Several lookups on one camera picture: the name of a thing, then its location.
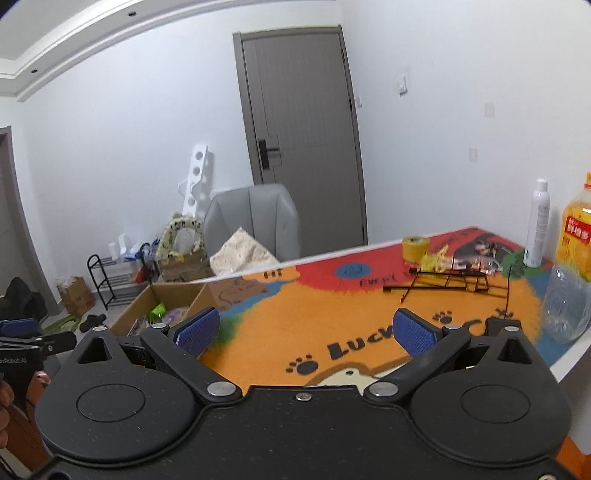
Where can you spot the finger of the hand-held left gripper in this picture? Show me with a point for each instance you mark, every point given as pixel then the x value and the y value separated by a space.
pixel 18 327
pixel 51 346

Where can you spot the orange juice bottle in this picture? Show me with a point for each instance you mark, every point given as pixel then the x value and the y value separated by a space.
pixel 572 277

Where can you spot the blue items on rack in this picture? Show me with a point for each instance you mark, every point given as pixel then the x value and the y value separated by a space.
pixel 138 250

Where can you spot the small brown paper bag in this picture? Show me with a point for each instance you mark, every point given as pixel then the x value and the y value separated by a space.
pixel 76 295

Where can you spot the dark printed glossy packet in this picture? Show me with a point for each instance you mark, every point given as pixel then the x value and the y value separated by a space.
pixel 478 256

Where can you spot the green floor mat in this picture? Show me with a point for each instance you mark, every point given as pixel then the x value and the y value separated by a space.
pixel 60 325

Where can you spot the colourful printed table mat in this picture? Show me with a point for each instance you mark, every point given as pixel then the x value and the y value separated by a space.
pixel 323 314

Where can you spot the grey door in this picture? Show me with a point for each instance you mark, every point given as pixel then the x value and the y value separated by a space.
pixel 304 115

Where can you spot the person's left hand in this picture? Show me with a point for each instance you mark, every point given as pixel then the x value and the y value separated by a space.
pixel 5 415

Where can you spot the white containers on rack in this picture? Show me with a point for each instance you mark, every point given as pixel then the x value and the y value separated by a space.
pixel 120 247

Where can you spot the brown cardboard box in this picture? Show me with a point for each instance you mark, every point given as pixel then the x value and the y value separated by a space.
pixel 161 291

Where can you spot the yellow tape roll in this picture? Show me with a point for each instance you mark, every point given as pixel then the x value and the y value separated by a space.
pixel 415 249

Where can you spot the cream patterned cushion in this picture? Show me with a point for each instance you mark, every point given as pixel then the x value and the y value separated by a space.
pixel 242 254

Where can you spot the white spray bottle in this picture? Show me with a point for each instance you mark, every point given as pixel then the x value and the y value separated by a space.
pixel 535 230

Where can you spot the white perforated board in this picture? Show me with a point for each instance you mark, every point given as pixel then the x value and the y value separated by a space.
pixel 198 175

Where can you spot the grey upholstered chair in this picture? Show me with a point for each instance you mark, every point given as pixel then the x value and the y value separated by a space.
pixel 258 212

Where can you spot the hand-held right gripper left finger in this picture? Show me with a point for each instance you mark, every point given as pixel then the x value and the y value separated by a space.
pixel 198 330

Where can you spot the black shoe rack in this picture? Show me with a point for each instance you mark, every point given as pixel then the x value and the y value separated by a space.
pixel 99 281

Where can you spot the green snack packet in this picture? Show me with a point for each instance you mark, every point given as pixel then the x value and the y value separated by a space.
pixel 157 313

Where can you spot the dark cloth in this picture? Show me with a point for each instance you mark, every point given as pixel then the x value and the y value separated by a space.
pixel 21 300

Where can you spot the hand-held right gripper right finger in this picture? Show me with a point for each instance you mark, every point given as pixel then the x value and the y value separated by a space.
pixel 415 337

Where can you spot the yellow plastic wrapper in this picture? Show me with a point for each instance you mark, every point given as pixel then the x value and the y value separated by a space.
pixel 436 261

